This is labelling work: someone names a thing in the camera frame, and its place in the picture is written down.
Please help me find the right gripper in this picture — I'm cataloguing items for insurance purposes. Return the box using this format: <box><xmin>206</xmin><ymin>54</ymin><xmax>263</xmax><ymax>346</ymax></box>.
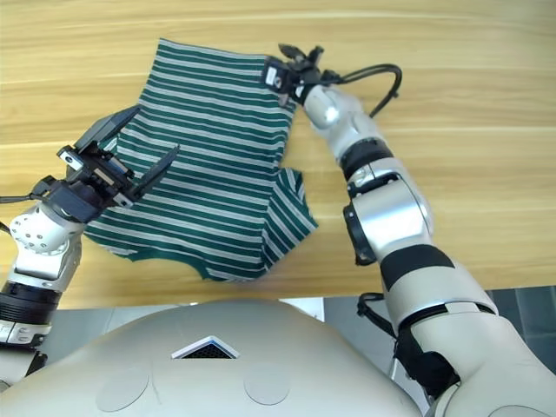
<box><xmin>277</xmin><ymin>43</ymin><xmax>344</xmax><ymax>107</ymax></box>

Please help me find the black cable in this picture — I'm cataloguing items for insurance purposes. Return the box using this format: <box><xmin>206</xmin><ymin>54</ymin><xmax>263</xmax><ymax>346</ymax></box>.
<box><xmin>0</xmin><ymin>178</ymin><xmax>48</xmax><ymax>206</ymax></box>
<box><xmin>355</xmin><ymin>292</ymin><xmax>399</xmax><ymax>345</ymax></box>
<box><xmin>337</xmin><ymin>63</ymin><xmax>403</xmax><ymax>119</ymax></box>

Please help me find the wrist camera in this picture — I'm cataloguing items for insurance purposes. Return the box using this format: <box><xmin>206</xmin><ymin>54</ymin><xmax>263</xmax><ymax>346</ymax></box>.
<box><xmin>261</xmin><ymin>55</ymin><xmax>297</xmax><ymax>95</ymax></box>
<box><xmin>56</xmin><ymin>147</ymin><xmax>86</xmax><ymax>172</ymax></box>

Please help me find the green white striped T-shirt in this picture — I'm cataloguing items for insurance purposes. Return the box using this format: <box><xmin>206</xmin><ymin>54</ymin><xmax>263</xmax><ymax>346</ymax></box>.
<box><xmin>82</xmin><ymin>37</ymin><xmax>321</xmax><ymax>284</ymax></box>

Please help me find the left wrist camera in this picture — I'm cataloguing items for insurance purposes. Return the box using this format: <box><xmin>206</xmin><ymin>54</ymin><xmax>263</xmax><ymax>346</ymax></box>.
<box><xmin>56</xmin><ymin>147</ymin><xmax>86</xmax><ymax>172</ymax></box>

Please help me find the robot body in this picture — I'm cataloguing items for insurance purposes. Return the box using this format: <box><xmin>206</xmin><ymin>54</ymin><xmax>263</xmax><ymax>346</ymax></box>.
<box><xmin>0</xmin><ymin>297</ymin><xmax>435</xmax><ymax>417</ymax></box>

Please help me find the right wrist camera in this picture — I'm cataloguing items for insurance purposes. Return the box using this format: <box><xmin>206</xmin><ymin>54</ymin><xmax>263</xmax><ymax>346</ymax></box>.
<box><xmin>261</xmin><ymin>55</ymin><xmax>297</xmax><ymax>95</ymax></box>

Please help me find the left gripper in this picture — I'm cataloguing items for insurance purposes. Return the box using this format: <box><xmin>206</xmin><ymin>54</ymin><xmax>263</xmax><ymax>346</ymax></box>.
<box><xmin>42</xmin><ymin>105</ymin><xmax>182</xmax><ymax>223</ymax></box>

